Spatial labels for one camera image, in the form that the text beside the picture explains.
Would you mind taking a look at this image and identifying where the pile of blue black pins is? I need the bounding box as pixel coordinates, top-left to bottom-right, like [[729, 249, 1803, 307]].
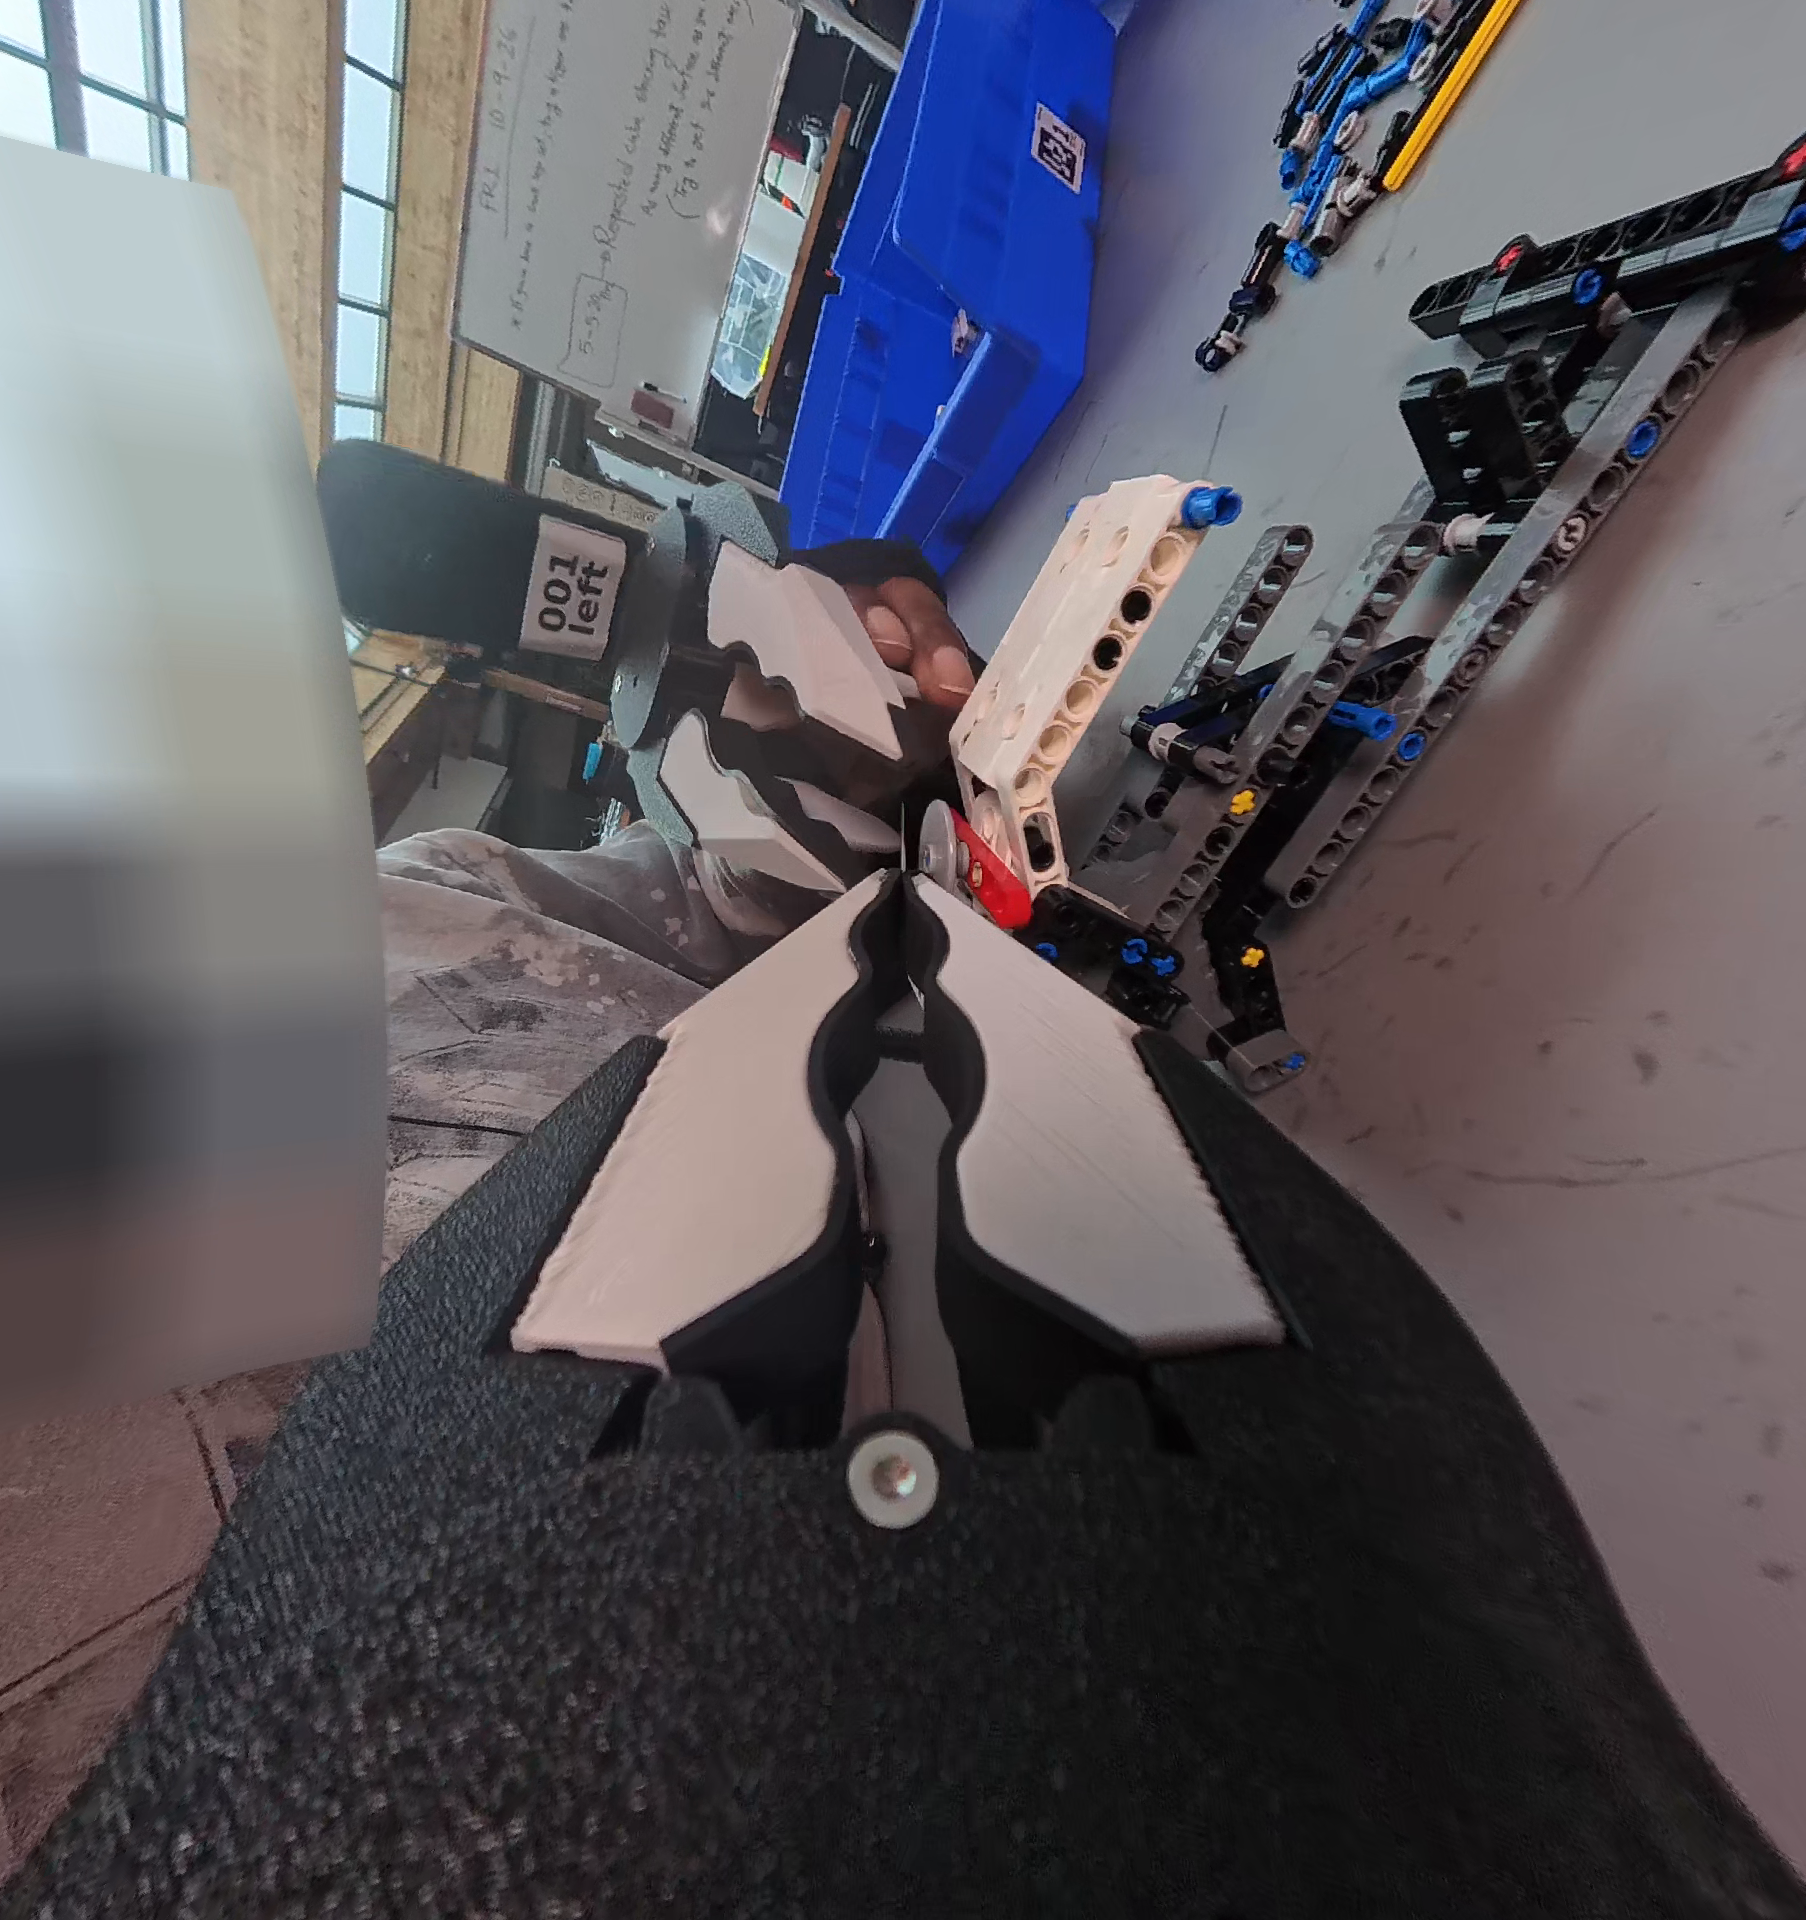
[[1195, 0, 1528, 369]]

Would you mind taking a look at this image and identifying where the whiteboard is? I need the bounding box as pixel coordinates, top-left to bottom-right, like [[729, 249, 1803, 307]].
[[454, 0, 799, 396]]

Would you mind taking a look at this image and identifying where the person's left hand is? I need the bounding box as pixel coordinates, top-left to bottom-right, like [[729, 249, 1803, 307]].
[[862, 576, 979, 709]]

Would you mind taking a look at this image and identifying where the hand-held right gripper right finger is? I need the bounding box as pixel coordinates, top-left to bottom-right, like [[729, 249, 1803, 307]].
[[910, 873, 1288, 1449]]

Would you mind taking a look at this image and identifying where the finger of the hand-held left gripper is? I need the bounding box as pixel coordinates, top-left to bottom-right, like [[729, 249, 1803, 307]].
[[708, 540, 928, 762], [659, 711, 905, 902]]

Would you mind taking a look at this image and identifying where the yellow toy axle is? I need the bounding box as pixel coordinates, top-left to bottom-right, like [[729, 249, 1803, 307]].
[[1379, 0, 1528, 194]]

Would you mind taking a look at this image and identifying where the blue plastic bin with tag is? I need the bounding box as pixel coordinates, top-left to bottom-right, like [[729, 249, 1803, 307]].
[[775, 0, 1115, 579]]

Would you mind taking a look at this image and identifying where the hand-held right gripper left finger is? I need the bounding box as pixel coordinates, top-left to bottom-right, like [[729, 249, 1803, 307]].
[[513, 873, 907, 1446]]

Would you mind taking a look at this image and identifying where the white black toy truck chassis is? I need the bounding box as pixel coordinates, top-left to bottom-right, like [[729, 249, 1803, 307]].
[[949, 127, 1806, 1097]]

